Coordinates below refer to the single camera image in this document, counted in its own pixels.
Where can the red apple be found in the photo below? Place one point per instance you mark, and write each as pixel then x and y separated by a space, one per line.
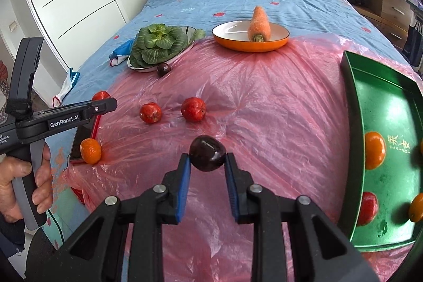
pixel 193 109
pixel 368 210
pixel 150 113

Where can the blue cartoon bedsheet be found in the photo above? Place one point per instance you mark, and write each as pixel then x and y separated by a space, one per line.
pixel 336 18

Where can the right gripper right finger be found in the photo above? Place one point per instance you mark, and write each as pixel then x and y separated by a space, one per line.
pixel 252 203

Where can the large orange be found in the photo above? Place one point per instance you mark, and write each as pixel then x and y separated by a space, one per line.
pixel 415 212

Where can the orange fruit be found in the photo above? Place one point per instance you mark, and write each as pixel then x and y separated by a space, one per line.
pixel 375 150

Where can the carrot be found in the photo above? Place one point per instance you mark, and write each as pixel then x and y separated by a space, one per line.
pixel 259 29

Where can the small dark plum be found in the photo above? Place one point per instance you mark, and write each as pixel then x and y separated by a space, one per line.
pixel 163 69

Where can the smartphone red case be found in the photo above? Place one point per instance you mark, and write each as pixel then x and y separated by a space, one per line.
pixel 83 132

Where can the pink plastic sheet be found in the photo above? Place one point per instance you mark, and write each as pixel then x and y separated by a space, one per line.
pixel 283 114

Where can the green tray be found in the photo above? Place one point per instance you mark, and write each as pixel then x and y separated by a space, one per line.
pixel 385 157

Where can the wooden drawer cabinet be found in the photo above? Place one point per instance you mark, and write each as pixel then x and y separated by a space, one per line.
pixel 396 18

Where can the dark blue tote bag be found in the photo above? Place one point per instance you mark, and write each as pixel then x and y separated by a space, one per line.
pixel 413 48

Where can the white red glove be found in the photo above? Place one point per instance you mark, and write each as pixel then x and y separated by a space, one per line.
pixel 68 84

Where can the left hand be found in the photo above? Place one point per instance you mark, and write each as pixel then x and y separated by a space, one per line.
pixel 32 184

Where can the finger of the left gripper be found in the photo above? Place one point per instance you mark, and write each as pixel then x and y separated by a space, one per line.
pixel 91 109

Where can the small orange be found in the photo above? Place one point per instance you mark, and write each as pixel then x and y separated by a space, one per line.
pixel 91 151

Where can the red tomato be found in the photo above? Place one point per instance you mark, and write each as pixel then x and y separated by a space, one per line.
pixel 100 95

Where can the low wooden nightstand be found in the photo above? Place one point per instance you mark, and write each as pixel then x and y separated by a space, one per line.
pixel 369 15

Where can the green bok choy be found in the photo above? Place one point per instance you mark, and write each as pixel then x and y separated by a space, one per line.
pixel 159 43

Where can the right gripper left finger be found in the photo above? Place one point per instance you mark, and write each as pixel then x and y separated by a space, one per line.
pixel 162 204

